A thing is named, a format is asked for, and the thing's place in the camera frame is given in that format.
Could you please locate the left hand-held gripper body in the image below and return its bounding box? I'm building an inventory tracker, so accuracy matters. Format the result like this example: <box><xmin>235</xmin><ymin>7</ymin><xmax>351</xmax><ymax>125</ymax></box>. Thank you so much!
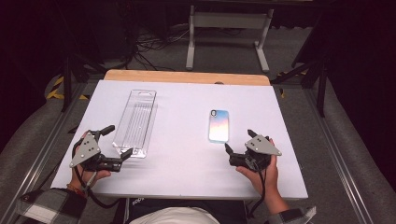
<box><xmin>69</xmin><ymin>130</ymin><xmax>123</xmax><ymax>173</ymax></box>

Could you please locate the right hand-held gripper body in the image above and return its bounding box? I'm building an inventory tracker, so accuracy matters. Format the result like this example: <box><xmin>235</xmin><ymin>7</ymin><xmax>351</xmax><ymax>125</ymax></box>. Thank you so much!
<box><xmin>228</xmin><ymin>134</ymin><xmax>283</xmax><ymax>173</ymax></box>

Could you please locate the iridescent blue phone case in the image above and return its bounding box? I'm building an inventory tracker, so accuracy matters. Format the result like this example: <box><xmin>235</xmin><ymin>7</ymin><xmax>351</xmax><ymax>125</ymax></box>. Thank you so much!
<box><xmin>207</xmin><ymin>108</ymin><xmax>231</xmax><ymax>144</ymax></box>

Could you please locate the clear plastic tray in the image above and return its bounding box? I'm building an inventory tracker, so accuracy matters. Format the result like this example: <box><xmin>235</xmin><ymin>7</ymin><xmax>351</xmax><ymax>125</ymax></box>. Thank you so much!
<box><xmin>111</xmin><ymin>89</ymin><xmax>159</xmax><ymax>159</ymax></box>

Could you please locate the person's left hand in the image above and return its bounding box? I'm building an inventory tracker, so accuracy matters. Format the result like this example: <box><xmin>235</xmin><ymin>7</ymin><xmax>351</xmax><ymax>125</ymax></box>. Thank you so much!
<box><xmin>69</xmin><ymin>167</ymin><xmax>112</xmax><ymax>191</ymax></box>

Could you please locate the person's right hand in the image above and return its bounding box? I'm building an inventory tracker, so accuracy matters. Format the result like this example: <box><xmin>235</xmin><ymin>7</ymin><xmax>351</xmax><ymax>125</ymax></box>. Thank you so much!
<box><xmin>235</xmin><ymin>154</ymin><xmax>279</xmax><ymax>198</ymax></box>

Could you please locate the white work board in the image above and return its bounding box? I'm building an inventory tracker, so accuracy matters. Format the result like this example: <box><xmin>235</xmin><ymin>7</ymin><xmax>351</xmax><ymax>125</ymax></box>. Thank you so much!
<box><xmin>50</xmin><ymin>79</ymin><xmax>309</xmax><ymax>201</ymax></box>

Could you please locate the yellow black hazard tape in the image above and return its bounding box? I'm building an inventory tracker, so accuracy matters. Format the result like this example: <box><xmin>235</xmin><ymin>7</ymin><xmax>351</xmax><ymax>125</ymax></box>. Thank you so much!
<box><xmin>45</xmin><ymin>76</ymin><xmax>90</xmax><ymax>101</ymax></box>

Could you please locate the person's white clothing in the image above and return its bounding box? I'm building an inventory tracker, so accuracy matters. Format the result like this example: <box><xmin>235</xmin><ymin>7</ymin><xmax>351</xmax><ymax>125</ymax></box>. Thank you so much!
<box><xmin>129</xmin><ymin>206</ymin><xmax>220</xmax><ymax>224</ymax></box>

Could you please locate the wooden table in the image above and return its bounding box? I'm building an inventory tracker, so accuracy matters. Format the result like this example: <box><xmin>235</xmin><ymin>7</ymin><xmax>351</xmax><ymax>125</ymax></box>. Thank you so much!
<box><xmin>103</xmin><ymin>69</ymin><xmax>271</xmax><ymax>87</ymax></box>

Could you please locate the dark curtain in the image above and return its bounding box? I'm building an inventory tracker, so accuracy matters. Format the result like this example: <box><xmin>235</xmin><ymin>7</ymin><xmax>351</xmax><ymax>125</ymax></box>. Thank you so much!
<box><xmin>0</xmin><ymin>0</ymin><xmax>136</xmax><ymax>153</ymax></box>
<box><xmin>292</xmin><ymin>0</ymin><xmax>396</xmax><ymax>192</ymax></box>

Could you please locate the orange wrist bracelet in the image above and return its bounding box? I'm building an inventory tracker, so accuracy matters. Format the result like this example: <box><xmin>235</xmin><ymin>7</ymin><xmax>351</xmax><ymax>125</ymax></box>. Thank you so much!
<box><xmin>65</xmin><ymin>183</ymin><xmax>89</xmax><ymax>199</ymax></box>

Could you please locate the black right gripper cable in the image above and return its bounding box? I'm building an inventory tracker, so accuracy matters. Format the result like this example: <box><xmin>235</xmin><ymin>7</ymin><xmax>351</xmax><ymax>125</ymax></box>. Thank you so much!
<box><xmin>247</xmin><ymin>167</ymin><xmax>267</xmax><ymax>218</ymax></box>

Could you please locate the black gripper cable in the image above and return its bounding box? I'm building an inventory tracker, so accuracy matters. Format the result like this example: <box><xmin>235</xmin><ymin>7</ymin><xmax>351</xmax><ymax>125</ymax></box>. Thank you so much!
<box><xmin>71</xmin><ymin>138</ymin><xmax>122</xmax><ymax>209</ymax></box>
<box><xmin>247</xmin><ymin>167</ymin><xmax>267</xmax><ymax>218</ymax></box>

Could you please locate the aluminium floor rail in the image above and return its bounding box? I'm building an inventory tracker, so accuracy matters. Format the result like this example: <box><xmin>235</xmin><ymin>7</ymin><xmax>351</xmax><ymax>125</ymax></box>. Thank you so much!
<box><xmin>304</xmin><ymin>88</ymin><xmax>389</xmax><ymax>224</ymax></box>
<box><xmin>0</xmin><ymin>82</ymin><xmax>92</xmax><ymax>224</ymax></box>

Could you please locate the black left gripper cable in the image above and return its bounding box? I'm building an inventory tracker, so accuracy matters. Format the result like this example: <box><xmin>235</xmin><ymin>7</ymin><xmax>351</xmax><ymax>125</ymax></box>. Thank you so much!
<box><xmin>71</xmin><ymin>138</ymin><xmax>122</xmax><ymax>209</ymax></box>

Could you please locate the tangle of black floor cables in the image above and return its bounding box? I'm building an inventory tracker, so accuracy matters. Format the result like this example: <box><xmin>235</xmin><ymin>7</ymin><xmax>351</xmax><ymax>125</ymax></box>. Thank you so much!
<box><xmin>132</xmin><ymin>26</ymin><xmax>191</xmax><ymax>72</ymax></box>

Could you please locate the white metal table frame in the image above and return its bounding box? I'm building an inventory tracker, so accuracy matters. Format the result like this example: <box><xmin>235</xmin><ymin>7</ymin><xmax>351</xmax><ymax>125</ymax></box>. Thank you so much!
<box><xmin>185</xmin><ymin>4</ymin><xmax>275</xmax><ymax>74</ymax></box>

